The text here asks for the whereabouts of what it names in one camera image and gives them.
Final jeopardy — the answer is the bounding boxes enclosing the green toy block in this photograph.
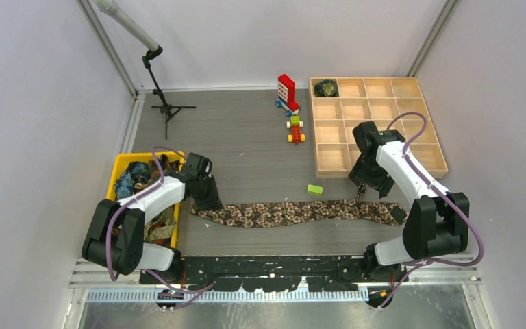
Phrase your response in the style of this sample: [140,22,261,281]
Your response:
[307,184,324,196]

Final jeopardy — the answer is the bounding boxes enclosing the brown floral tie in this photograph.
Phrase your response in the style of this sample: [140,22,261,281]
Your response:
[190,185,408,228]

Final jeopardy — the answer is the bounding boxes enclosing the red yellow toy block car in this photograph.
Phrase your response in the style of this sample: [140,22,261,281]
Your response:
[286,115,306,144]

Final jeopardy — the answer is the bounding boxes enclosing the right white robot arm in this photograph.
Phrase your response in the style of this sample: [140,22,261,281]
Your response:
[348,121,470,282]

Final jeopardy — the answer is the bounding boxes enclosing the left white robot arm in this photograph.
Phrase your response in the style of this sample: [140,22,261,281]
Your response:
[82,153,223,284]

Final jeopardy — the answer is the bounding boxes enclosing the pile of ties in bin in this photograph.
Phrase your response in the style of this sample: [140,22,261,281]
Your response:
[114,159,175,245]

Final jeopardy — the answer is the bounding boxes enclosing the wooden compartment tray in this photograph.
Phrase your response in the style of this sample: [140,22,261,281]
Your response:
[309,77,449,178]

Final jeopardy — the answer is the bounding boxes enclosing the black microphone stand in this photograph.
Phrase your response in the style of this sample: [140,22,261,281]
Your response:
[142,45,197,140]

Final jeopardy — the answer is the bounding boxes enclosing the yellow plastic bin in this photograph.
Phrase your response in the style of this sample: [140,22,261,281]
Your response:
[105,150,186,248]

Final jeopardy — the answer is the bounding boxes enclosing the rolled dark green tie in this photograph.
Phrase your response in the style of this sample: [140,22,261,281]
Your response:
[313,79,339,98]

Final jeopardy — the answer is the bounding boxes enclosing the red white toy block tower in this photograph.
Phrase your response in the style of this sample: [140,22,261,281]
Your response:
[275,74,301,117]

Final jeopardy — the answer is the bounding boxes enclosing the grey microphone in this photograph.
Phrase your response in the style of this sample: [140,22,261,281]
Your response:
[94,0,162,53]

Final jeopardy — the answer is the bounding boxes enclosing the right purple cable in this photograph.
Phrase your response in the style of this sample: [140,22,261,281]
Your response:
[377,112,486,311]

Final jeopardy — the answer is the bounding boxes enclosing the purple cable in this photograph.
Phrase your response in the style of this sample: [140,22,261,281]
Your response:
[377,112,486,311]
[106,146,216,310]

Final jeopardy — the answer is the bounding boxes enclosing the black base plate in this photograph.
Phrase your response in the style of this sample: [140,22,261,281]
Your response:
[137,256,408,293]

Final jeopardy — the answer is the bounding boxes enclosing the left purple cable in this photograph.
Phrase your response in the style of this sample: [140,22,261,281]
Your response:
[106,146,216,310]

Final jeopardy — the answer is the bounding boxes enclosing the aluminium frame rail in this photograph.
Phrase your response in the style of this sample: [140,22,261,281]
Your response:
[68,259,481,289]

